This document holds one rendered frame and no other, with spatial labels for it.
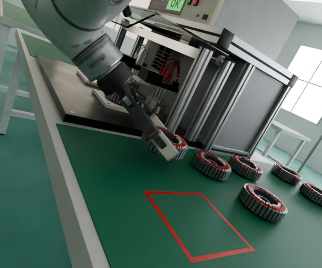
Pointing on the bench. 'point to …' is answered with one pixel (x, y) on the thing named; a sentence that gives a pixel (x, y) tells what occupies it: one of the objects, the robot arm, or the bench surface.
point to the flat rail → (189, 51)
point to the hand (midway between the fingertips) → (164, 140)
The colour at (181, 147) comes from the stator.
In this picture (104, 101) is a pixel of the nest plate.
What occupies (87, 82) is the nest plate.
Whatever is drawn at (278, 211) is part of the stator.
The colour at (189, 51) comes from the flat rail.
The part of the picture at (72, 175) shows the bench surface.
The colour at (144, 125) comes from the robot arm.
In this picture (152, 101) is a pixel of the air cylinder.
